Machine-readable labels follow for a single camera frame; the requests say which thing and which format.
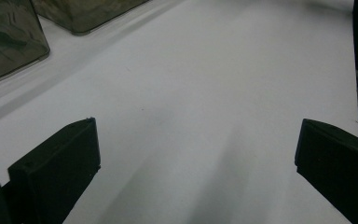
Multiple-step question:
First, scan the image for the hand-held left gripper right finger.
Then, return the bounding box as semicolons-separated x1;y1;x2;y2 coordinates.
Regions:
294;118;358;224

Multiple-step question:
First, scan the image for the transparent grey plastic bin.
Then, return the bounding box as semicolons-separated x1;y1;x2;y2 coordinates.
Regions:
0;0;51;89

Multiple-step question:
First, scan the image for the wire basket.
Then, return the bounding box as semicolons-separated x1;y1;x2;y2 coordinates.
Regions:
32;0;151;35

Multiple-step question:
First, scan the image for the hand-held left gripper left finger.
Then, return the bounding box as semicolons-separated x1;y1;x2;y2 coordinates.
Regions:
7;117;102;224

